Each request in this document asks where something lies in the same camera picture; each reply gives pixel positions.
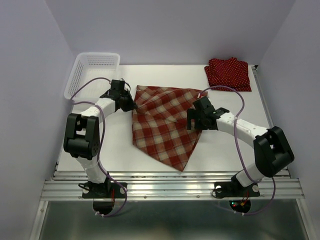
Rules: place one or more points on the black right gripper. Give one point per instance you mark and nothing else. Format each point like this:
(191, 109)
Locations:
(192, 113)

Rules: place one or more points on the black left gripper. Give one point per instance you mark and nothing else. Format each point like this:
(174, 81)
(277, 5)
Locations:
(131, 105)

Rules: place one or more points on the red patterned skirt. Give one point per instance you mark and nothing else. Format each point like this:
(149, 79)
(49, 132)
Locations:
(159, 124)

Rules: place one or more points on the red polka dot skirt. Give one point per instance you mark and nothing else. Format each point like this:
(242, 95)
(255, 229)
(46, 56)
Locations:
(240, 83)
(218, 70)

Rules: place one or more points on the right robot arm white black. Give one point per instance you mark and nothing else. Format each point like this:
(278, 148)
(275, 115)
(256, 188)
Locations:
(272, 151)

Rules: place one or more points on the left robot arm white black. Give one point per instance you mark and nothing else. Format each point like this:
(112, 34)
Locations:
(85, 132)

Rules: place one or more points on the white plastic basket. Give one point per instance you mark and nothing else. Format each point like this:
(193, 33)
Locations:
(89, 76)

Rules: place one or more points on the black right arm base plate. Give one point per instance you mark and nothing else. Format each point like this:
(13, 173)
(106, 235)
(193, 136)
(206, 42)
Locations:
(232, 189)

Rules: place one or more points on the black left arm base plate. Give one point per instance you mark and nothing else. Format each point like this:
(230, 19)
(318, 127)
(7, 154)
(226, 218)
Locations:
(115, 192)

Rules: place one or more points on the aluminium rail frame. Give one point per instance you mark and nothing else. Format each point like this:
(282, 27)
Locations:
(215, 159)

